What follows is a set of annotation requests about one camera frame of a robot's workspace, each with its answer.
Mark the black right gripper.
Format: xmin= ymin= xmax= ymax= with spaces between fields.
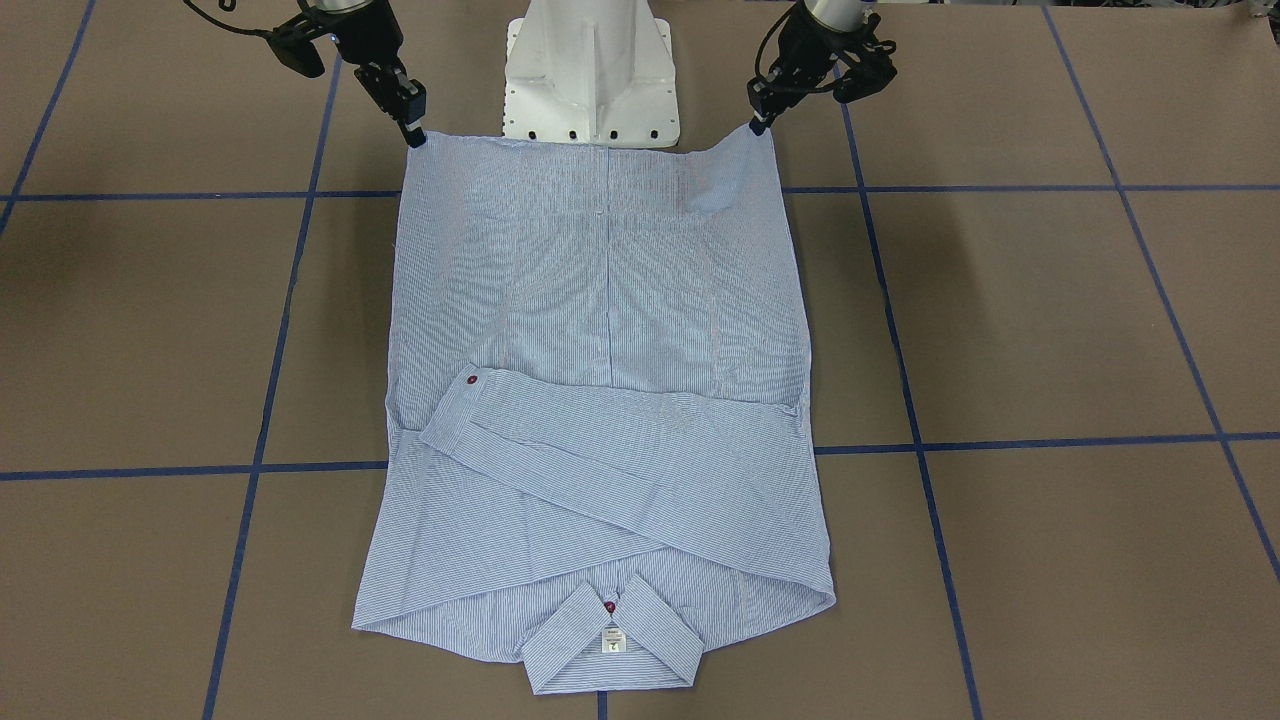
xmin=325 ymin=8 xmax=428 ymax=149

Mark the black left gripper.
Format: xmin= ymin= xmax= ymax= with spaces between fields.
xmin=748 ymin=12 xmax=851 ymax=137

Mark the light blue striped shirt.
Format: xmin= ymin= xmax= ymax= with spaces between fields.
xmin=352 ymin=127 xmax=837 ymax=694

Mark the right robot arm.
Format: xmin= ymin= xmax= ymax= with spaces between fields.
xmin=300 ymin=1 xmax=428 ymax=149

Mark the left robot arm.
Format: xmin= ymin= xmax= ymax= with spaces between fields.
xmin=748 ymin=1 xmax=896 ymax=136

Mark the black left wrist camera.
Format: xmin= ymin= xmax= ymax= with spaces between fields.
xmin=832 ymin=35 xmax=899 ymax=104

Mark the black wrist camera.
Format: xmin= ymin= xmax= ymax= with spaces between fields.
xmin=832 ymin=35 xmax=899 ymax=104
xmin=264 ymin=9 xmax=340 ymax=78

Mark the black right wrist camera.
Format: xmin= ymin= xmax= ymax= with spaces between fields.
xmin=264 ymin=9 xmax=340 ymax=78

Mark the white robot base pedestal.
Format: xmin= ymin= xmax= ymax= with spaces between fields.
xmin=502 ymin=1 xmax=681 ymax=149

